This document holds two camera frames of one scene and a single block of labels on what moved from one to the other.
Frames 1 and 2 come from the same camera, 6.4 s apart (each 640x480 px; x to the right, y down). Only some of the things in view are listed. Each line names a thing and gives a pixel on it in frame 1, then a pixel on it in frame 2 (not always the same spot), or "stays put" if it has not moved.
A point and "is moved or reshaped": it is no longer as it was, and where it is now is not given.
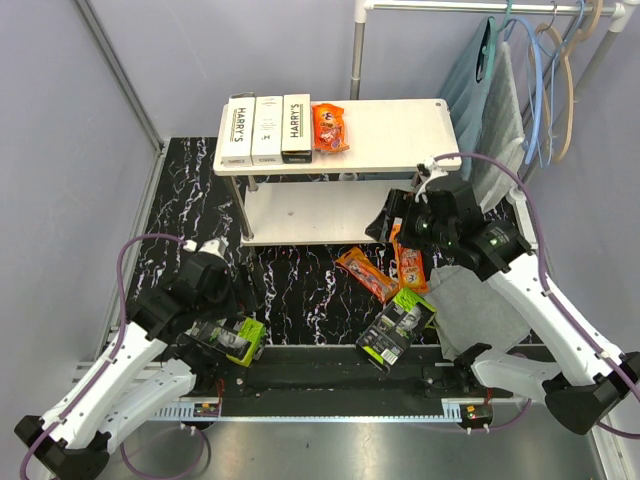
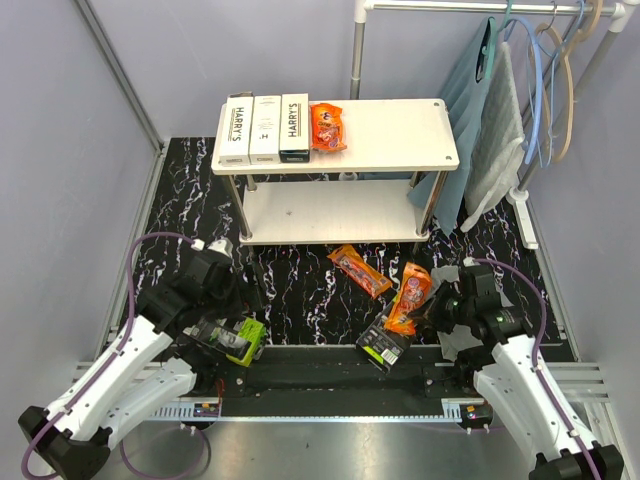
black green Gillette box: (395, 330) stays put
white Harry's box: (267, 131) stays put
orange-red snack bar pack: (376, 281) is moved or reshaped
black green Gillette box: (238, 337) stays put
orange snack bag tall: (410, 263) -> (415, 285)
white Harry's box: (296, 129) stays put
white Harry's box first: (238, 141) stays put
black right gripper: (399, 203) -> (429, 315)
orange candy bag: (329, 128) stays put
